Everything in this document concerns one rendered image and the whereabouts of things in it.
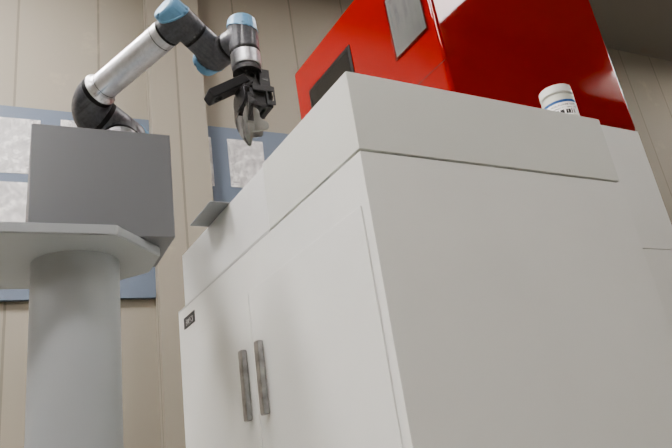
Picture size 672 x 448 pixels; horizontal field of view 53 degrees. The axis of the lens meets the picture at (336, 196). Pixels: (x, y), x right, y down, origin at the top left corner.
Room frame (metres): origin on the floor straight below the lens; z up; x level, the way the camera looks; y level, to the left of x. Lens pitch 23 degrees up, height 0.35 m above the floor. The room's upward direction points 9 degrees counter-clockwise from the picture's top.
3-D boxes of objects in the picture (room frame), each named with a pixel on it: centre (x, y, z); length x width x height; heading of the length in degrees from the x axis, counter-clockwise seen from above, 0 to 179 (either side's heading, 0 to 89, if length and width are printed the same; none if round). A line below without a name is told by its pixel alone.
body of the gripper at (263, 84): (1.40, 0.16, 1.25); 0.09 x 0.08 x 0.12; 122
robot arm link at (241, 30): (1.40, 0.17, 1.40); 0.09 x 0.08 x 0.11; 55
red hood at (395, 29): (2.09, -0.44, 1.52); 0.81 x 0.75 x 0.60; 32
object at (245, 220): (1.50, 0.25, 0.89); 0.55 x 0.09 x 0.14; 32
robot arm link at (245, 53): (1.40, 0.17, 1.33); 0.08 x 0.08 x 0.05
